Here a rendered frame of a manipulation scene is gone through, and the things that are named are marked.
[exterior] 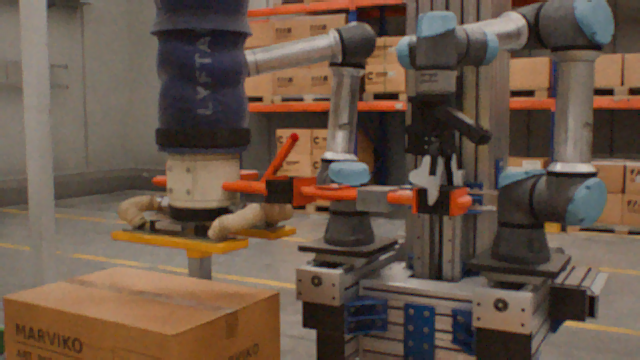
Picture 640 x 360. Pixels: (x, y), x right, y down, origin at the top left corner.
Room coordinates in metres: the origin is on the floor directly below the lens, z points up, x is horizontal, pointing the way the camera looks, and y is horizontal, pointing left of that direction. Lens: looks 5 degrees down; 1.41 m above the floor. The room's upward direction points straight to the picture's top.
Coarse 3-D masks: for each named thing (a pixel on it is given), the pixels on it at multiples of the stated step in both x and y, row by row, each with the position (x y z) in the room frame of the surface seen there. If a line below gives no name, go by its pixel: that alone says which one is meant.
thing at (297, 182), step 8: (272, 176) 1.45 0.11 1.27; (280, 176) 1.47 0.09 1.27; (312, 176) 1.45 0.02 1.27; (272, 184) 1.41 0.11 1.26; (280, 184) 1.40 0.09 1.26; (288, 184) 1.39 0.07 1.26; (296, 184) 1.39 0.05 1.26; (304, 184) 1.42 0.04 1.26; (312, 184) 1.45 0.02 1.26; (272, 192) 1.42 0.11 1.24; (280, 192) 1.41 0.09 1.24; (288, 192) 1.40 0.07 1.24; (296, 192) 1.39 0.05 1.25; (272, 200) 1.41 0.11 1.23; (280, 200) 1.40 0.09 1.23; (288, 200) 1.39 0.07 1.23; (296, 200) 1.39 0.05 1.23; (304, 200) 1.42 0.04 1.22; (312, 200) 1.44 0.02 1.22
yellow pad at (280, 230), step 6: (246, 228) 1.58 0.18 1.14; (252, 228) 1.58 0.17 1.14; (264, 228) 1.56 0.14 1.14; (270, 228) 1.56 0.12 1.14; (276, 228) 1.58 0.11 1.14; (282, 228) 1.59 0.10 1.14; (288, 228) 1.59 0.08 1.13; (294, 228) 1.60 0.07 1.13; (228, 234) 1.60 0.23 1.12; (234, 234) 1.59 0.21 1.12; (240, 234) 1.58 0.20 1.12; (246, 234) 1.57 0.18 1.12; (252, 234) 1.56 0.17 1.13; (258, 234) 1.55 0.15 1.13; (264, 234) 1.54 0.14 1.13; (270, 234) 1.53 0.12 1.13; (276, 234) 1.54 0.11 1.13; (282, 234) 1.56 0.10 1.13; (288, 234) 1.58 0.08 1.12
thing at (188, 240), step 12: (132, 228) 1.55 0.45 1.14; (144, 228) 1.55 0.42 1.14; (156, 228) 1.52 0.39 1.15; (204, 228) 1.45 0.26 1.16; (132, 240) 1.50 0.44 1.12; (144, 240) 1.48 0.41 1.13; (156, 240) 1.46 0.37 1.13; (168, 240) 1.44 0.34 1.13; (180, 240) 1.43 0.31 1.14; (192, 240) 1.42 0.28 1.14; (204, 240) 1.41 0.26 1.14; (216, 240) 1.40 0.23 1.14; (228, 240) 1.42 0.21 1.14; (240, 240) 1.43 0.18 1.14; (216, 252) 1.37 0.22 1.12
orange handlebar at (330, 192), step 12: (156, 180) 1.62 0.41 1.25; (240, 180) 1.75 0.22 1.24; (240, 192) 1.49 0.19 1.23; (252, 192) 1.47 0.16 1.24; (264, 192) 1.45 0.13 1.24; (300, 192) 1.40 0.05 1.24; (312, 192) 1.38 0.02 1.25; (324, 192) 1.37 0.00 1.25; (336, 192) 1.35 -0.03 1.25; (348, 192) 1.34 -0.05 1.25; (408, 192) 1.32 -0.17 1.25; (408, 204) 1.27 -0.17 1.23; (456, 204) 1.22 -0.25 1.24; (468, 204) 1.23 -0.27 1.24
